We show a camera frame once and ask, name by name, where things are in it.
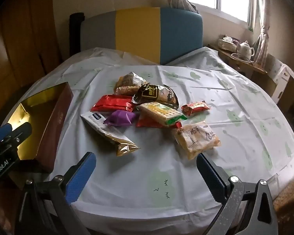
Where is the round tray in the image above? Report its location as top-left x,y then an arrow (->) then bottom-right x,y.
231,52 -> 254,61

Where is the tissue box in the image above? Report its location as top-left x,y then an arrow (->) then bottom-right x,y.
218,37 -> 240,51

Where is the plain red snack packet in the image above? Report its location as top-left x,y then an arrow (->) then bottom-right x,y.
91,94 -> 135,112

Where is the green yellow cracker packet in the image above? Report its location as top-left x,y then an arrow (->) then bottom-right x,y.
137,102 -> 188,127

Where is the small red snack packet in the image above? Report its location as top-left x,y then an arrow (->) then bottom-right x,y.
181,100 -> 211,117

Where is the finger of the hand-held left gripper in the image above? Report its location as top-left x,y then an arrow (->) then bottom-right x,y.
1,122 -> 33,150
0,123 -> 13,140

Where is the pale blue printed tablecloth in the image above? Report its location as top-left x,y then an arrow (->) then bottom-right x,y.
5,46 -> 294,235

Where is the white blue gold snack packet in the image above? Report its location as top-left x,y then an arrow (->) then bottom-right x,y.
80,111 -> 140,156

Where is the clear orange seed packet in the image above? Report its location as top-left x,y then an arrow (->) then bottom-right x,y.
114,72 -> 147,91

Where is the brown box with gold lining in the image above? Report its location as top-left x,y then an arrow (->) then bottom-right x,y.
1,82 -> 74,173

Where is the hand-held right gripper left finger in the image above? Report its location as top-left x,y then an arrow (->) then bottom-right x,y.
17,152 -> 97,235

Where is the grey yellow blue padded chair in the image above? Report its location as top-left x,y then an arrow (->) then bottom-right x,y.
70,7 -> 203,65

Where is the clear pastry packet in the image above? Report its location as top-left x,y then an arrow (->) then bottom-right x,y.
173,121 -> 221,160

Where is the red white floral snack packet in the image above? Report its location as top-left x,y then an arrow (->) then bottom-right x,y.
136,115 -> 182,129

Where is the purple snack packet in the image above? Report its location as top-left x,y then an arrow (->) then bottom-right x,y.
105,110 -> 136,126

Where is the white teapot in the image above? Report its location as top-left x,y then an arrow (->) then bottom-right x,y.
235,41 -> 256,60

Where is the wooden side table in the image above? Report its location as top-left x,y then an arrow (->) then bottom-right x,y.
208,44 -> 267,79

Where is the tan textured snack packet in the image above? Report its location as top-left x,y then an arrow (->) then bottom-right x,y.
115,85 -> 140,96

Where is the dark brown snack packet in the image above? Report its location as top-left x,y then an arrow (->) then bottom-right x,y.
132,83 -> 179,108

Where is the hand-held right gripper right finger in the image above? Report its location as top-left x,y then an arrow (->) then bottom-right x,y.
196,153 -> 278,235

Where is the wooden wardrobe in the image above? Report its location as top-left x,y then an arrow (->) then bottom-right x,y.
0,0 -> 62,118

